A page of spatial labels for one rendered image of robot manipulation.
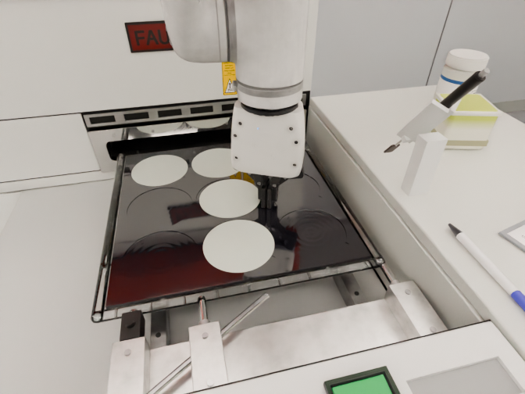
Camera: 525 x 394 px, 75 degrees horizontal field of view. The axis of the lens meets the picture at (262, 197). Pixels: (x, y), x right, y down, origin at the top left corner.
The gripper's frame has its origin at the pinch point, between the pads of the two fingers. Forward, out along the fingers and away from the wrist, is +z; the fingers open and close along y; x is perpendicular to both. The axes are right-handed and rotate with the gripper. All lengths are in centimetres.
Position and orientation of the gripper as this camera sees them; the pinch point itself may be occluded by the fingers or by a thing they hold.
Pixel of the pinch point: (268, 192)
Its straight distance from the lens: 54.3
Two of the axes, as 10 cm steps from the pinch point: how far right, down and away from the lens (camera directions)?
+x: 2.2, -6.2, 7.6
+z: 0.0, 7.8, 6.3
